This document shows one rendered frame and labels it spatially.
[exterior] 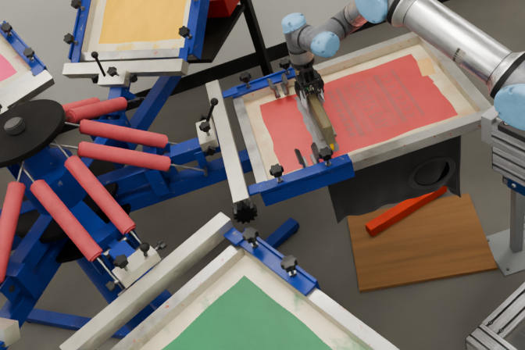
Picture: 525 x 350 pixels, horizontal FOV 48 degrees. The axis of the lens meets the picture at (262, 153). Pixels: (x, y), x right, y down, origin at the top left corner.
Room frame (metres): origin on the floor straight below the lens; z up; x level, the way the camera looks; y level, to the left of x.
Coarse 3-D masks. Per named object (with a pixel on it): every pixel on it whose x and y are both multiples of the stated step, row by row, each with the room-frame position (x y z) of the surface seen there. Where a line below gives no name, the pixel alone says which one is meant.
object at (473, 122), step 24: (384, 48) 1.87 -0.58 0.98; (432, 48) 1.75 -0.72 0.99; (456, 72) 1.58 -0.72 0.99; (240, 96) 1.88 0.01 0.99; (480, 96) 1.42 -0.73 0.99; (240, 120) 1.73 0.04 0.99; (456, 120) 1.35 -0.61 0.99; (480, 120) 1.32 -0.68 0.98; (384, 144) 1.36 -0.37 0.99; (408, 144) 1.32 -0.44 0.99; (432, 144) 1.32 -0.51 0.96; (264, 168) 1.46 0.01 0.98; (360, 168) 1.33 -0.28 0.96
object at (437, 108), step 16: (416, 96) 1.57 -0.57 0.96; (432, 96) 1.54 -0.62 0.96; (432, 112) 1.46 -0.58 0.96; (448, 112) 1.43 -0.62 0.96; (304, 128) 1.61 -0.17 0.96; (336, 128) 1.55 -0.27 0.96; (400, 128) 1.44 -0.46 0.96; (416, 128) 1.41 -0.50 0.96; (288, 144) 1.56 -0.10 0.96; (304, 144) 1.53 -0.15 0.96; (352, 144) 1.45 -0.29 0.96; (368, 144) 1.42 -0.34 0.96; (288, 160) 1.48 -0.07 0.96; (320, 160) 1.43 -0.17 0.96
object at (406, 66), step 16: (384, 64) 1.81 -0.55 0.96; (400, 64) 1.78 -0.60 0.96; (416, 64) 1.74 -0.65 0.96; (336, 80) 1.81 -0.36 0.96; (352, 80) 1.78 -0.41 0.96; (416, 80) 1.65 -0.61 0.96; (432, 80) 1.62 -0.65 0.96; (288, 96) 1.82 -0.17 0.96; (272, 112) 1.76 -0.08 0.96; (288, 112) 1.73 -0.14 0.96; (272, 128) 1.67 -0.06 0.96; (288, 128) 1.64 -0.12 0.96
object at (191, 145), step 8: (216, 136) 1.63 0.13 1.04; (184, 144) 1.64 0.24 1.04; (192, 144) 1.63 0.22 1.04; (176, 152) 1.61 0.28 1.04; (184, 152) 1.60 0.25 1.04; (192, 152) 1.60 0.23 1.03; (216, 152) 1.60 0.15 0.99; (176, 160) 1.60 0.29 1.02; (184, 160) 1.60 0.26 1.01; (192, 160) 1.60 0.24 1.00
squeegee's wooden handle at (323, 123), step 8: (296, 72) 1.77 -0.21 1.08; (312, 96) 1.59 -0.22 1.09; (312, 104) 1.55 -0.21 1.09; (320, 104) 1.54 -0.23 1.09; (312, 112) 1.58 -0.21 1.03; (320, 112) 1.50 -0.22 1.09; (320, 120) 1.46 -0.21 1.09; (328, 120) 1.45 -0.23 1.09; (320, 128) 1.48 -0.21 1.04; (328, 128) 1.42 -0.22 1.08; (328, 136) 1.42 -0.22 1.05; (328, 144) 1.42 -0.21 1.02
